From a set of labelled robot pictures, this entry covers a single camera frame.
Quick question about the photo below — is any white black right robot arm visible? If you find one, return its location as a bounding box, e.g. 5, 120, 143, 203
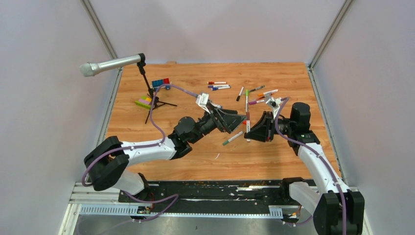
244, 102, 365, 235

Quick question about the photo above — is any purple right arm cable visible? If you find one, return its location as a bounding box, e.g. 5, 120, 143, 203
274, 96, 348, 235

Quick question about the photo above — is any slotted grey cable duct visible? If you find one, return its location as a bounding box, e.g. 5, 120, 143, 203
79, 204, 284, 219

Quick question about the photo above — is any black cap marker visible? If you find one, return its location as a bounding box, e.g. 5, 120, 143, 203
236, 86, 244, 102

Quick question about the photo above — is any brown cap marker pen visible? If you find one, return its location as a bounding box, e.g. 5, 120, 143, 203
244, 112, 251, 142

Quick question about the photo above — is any blue red toy truck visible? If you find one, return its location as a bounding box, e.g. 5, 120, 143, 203
151, 78, 171, 91

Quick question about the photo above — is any light green cap marker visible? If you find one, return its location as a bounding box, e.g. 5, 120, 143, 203
245, 89, 249, 113

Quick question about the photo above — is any dark green grey marker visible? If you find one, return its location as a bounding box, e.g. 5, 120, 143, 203
248, 85, 265, 93

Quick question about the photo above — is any purple cap marker right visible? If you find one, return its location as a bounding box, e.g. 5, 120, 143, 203
248, 99, 265, 105

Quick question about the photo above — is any purple cap marker far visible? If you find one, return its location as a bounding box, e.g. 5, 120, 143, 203
207, 84, 230, 88

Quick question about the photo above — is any green pink yellow block stack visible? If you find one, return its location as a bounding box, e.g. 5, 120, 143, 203
135, 96, 152, 110

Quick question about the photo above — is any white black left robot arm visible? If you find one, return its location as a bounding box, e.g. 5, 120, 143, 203
84, 107, 247, 202

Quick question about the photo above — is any blue cap marker far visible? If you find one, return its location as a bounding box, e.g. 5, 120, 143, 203
211, 86, 231, 91

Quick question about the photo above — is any orange cap white marker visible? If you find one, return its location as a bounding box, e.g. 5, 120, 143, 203
257, 89, 278, 97

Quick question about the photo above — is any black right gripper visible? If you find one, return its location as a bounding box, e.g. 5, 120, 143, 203
243, 111, 294, 142

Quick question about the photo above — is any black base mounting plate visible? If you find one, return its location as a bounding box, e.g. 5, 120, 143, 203
118, 179, 319, 216

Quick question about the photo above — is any green cap marker pen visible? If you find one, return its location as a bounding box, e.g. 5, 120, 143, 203
222, 131, 244, 146

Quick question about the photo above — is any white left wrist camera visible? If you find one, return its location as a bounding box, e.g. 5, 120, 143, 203
196, 93, 210, 114

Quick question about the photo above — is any silver microphone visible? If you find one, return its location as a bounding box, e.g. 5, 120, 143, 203
79, 53, 145, 77

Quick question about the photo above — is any purple cap marker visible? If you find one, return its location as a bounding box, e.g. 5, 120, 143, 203
207, 84, 230, 88
248, 99, 265, 105

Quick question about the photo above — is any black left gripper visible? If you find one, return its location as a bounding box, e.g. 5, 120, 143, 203
190, 102, 247, 144

